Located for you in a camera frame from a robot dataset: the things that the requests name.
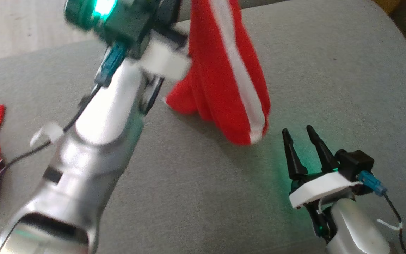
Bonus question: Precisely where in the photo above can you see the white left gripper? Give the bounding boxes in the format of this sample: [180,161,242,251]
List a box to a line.
[139,0,193,82]

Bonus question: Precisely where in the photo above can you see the yellow sofa backrest cushion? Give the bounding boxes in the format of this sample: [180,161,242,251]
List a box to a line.
[371,0,406,73]

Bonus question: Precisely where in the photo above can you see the large grey sofa seat cushion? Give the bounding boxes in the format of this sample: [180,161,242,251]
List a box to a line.
[0,0,406,254]

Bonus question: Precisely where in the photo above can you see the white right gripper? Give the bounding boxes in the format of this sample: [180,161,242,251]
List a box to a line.
[282,125,364,244]

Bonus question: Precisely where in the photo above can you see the red shorts with white stripe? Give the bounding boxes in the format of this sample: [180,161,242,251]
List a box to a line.
[163,0,271,146]

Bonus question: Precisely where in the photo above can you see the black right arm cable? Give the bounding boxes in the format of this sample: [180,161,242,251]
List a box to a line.
[359,171,406,254]

